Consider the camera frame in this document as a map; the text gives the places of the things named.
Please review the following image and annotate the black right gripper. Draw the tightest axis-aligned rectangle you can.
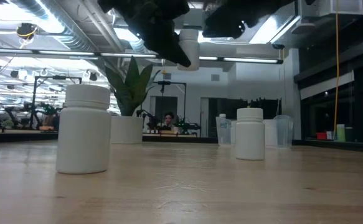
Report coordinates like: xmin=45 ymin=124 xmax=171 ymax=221
xmin=202 ymin=0 xmax=296 ymax=40

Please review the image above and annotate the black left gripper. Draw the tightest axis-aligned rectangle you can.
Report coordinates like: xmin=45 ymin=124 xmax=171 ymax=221
xmin=97 ymin=0 xmax=192 ymax=68

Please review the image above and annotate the small white pill bottle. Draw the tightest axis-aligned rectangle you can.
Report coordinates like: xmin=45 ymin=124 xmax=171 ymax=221
xmin=177 ymin=29 xmax=201 ymax=72

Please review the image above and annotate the large white pill bottle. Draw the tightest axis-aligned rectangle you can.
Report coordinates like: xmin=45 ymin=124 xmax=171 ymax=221
xmin=55 ymin=84 xmax=113 ymax=175

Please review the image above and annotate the clear plastic basket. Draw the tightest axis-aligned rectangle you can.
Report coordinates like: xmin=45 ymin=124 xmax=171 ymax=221
xmin=215 ymin=114 xmax=295 ymax=149

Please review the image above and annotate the overhead LED light bar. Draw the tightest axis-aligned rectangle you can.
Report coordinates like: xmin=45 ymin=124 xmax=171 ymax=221
xmin=0 ymin=46 xmax=284 ymax=65

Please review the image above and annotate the green snake plant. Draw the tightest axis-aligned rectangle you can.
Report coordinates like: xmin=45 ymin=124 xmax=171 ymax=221
xmin=105 ymin=55 xmax=162 ymax=117

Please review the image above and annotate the person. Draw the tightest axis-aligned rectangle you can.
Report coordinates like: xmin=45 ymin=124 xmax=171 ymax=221
xmin=158 ymin=111 xmax=178 ymax=130

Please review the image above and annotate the white plant pot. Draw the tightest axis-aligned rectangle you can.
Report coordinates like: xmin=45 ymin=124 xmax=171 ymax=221
xmin=110 ymin=115 xmax=144 ymax=145

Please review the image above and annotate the small bottle with white cap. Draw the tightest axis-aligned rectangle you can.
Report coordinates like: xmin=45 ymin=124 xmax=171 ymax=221
xmin=216 ymin=113 xmax=232 ymax=146

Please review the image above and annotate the white ceiling air unit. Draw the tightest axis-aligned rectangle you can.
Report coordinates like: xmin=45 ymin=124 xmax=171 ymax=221
xmin=299 ymin=0 xmax=363 ymax=18

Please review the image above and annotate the light green cup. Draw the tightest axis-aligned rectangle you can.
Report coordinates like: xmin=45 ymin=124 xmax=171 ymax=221
xmin=336 ymin=124 xmax=346 ymax=142

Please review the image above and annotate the black camera stand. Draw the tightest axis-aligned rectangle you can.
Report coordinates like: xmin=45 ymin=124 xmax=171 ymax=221
xmin=155 ymin=80 xmax=187 ymax=136

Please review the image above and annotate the yellow hanging cable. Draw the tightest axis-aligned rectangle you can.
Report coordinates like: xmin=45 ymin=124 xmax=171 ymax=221
xmin=333 ymin=0 xmax=340 ymax=139

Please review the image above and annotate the black device with yellow cable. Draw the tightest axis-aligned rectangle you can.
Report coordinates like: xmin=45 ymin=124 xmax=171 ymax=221
xmin=16 ymin=22 xmax=39 ymax=41

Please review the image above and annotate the black metal frame stand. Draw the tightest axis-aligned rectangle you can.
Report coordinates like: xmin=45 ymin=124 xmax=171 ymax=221
xmin=29 ymin=75 xmax=83 ymax=130

